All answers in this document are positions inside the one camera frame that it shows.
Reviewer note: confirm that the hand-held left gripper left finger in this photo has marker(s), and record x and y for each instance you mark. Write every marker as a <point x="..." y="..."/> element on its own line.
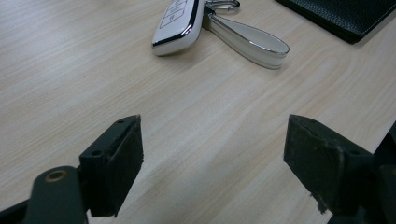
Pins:
<point x="113" y="168"/>

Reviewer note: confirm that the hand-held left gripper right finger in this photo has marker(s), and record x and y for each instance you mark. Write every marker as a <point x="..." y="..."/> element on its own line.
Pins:
<point x="323" y="165"/>

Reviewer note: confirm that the white car key fob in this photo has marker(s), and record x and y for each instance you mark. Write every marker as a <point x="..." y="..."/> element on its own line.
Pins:
<point x="179" y="26"/>

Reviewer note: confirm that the black textured pad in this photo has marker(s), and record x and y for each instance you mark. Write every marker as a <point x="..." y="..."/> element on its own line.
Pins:
<point x="342" y="15"/>

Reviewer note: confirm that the silver carabiner clip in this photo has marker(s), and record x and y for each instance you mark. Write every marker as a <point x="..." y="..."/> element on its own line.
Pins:
<point x="223" y="5"/>

